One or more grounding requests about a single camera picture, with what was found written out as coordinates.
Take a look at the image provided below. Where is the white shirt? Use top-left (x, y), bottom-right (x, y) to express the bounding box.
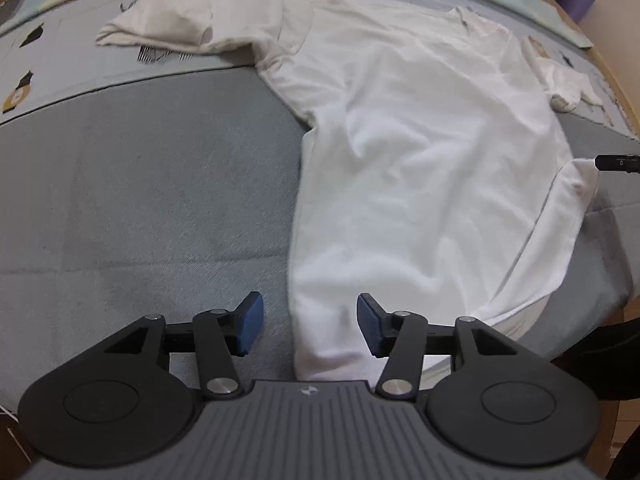
top-left (95, 0), bottom-right (606, 383)

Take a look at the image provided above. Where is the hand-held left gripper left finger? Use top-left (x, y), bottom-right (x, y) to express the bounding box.
top-left (102, 291), bottom-right (265, 401)

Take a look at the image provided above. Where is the deer print bed sheet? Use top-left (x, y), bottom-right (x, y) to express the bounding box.
top-left (0, 0), bottom-right (640, 142)

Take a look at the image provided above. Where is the grey bed mat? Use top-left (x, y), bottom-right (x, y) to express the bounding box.
top-left (0, 64), bottom-right (640, 397)

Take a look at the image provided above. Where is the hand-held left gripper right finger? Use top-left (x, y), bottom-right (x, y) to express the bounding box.
top-left (356, 293), bottom-right (523, 401)

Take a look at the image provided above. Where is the dark cloth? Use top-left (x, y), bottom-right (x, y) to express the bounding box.
top-left (549, 304), bottom-right (640, 402)

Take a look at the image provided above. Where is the wooden bed frame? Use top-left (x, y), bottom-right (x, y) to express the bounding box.
top-left (575, 20), bottom-right (640, 138)

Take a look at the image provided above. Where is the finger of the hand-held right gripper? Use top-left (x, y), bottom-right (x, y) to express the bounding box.
top-left (594, 153), bottom-right (640, 176)

